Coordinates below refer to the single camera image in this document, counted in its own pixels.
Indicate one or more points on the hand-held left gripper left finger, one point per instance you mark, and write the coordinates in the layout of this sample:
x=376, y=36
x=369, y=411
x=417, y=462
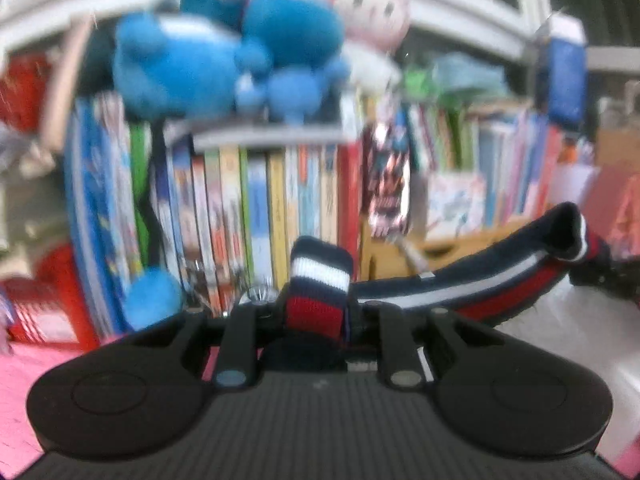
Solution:
x=245, y=335

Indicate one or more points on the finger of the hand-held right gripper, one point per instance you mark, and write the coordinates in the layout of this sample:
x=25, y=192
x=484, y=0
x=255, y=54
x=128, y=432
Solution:
x=610, y=277

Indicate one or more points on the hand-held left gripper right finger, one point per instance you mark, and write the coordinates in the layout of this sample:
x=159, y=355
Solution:
x=395, y=340

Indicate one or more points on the navy and white jacket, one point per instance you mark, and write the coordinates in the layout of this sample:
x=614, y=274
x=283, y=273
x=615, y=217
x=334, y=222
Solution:
x=320, y=270

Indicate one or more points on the blue plush ball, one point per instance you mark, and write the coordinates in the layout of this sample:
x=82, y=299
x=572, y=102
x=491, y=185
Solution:
x=152, y=300

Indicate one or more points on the wooden drawer organizer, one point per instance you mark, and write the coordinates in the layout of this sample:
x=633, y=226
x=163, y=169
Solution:
x=450, y=242

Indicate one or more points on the row of children's storybooks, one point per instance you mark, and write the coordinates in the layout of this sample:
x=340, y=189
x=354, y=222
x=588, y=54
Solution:
x=225, y=210

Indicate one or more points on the row of pastel spine books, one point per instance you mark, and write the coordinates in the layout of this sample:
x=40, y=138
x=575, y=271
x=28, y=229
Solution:
x=520, y=170

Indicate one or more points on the white box with colourful print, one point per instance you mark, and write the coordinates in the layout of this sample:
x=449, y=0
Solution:
x=455, y=205

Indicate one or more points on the smartphone with lit screen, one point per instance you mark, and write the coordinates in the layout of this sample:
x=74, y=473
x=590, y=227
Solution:
x=387, y=185

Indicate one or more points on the large red plastic basket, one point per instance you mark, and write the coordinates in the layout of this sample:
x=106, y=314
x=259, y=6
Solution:
x=55, y=300

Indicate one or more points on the row of thin green-shelf books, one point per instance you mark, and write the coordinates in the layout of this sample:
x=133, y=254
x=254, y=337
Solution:
x=435, y=140

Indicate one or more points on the blue cardboard box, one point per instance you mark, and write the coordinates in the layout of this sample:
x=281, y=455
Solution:
x=562, y=70

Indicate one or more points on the stack of teal folders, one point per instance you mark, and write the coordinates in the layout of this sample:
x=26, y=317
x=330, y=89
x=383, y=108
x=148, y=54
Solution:
x=470, y=80

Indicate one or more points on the blue plush toy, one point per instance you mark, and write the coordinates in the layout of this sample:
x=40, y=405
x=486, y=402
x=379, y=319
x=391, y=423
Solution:
x=290, y=30
x=170, y=65

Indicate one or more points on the small red plastic basket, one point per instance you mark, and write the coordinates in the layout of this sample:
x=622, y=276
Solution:
x=25, y=90

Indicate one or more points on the pink and white plush toy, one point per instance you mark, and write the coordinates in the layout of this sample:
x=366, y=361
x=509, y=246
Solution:
x=370, y=10

